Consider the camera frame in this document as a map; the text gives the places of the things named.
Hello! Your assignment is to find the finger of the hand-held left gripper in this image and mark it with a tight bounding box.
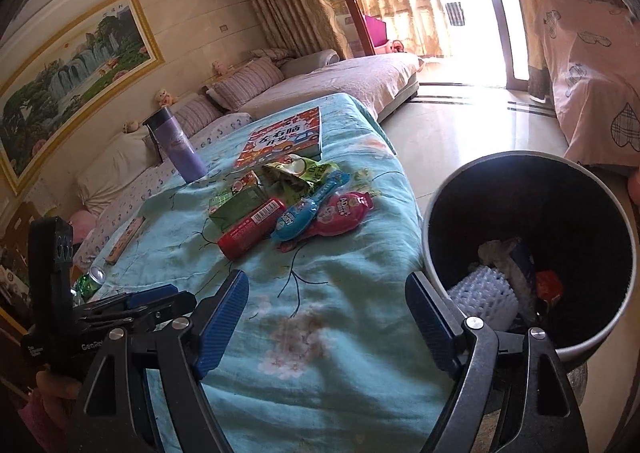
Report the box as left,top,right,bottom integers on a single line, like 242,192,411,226
80,294,197,329
80,284,180,314

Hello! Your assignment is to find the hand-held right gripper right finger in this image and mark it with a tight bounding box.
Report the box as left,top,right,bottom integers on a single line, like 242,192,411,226
405,272,591,453

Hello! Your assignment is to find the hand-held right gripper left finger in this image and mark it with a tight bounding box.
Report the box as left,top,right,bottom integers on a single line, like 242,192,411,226
75,269,250,453

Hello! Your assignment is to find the white foam net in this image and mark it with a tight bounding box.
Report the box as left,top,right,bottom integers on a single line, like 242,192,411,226
446,267,521,331

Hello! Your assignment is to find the black and white waste bin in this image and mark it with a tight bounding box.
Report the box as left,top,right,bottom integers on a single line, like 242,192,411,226
421,157,640,364

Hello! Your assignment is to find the person's left forearm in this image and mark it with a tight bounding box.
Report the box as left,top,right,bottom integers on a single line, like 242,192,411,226
17,393,71,453

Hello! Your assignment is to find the person's left hand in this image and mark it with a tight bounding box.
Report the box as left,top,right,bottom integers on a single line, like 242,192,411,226
32,368,86,409

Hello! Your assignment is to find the green drink can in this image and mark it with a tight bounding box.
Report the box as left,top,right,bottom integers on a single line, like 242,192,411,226
70,265,107,304

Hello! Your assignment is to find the flat wooden box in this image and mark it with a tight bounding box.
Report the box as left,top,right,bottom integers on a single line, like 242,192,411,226
105,216,146,265

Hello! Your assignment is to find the light blue floral blanket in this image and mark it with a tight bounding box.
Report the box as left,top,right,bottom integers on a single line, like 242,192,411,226
70,93,456,453

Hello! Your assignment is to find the red snack tube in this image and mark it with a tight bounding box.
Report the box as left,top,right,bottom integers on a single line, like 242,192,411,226
217,198,288,261

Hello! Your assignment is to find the white pillow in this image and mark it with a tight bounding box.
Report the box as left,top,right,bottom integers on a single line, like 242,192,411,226
75,130,166,214

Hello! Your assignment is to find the green drink carton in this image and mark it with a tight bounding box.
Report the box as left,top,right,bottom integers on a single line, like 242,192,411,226
207,172,273,231

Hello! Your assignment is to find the pink round snack packet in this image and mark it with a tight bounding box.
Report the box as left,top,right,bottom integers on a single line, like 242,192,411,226
277,190,376,254

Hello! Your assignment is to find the blue toothbrush shaped packet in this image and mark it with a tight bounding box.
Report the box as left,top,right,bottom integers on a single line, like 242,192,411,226
270,170,351,244

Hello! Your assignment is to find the purple bottle with black lid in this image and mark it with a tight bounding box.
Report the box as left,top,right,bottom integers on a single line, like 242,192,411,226
142,106,208,182

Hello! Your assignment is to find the light green crumpled wrapper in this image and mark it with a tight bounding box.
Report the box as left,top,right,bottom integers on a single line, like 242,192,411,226
260,153,341,206

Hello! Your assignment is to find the floral sofa cover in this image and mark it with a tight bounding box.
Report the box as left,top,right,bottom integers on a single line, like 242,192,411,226
72,113,253,259

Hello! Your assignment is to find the framed landscape painting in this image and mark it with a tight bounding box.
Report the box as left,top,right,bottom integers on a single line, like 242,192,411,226
0,0,166,196

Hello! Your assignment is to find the red picture book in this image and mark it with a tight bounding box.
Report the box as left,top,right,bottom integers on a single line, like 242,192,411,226
233,106,323,170

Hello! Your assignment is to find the beige corner sofa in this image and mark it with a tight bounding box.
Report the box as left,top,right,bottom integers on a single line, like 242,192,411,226
70,49,426,254

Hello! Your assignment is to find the small striped pink pillow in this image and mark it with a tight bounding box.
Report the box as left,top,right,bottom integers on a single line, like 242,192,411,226
248,48,296,66

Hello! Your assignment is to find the pink heart print cover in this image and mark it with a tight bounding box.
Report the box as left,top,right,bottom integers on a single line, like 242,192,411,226
535,0,640,178

